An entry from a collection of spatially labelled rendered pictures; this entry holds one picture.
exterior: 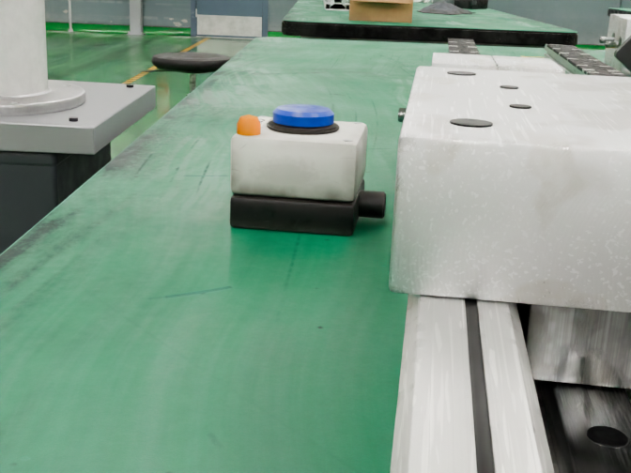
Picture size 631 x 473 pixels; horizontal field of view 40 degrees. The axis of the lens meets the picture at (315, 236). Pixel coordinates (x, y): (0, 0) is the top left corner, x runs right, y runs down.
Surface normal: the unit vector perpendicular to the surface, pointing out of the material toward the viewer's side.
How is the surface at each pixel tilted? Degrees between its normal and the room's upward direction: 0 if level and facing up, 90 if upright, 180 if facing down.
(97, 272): 0
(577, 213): 90
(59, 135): 90
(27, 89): 91
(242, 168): 90
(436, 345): 0
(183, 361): 0
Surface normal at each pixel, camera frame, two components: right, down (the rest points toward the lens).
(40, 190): -0.03, 0.29
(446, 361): 0.04, -0.95
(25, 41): 0.86, 0.19
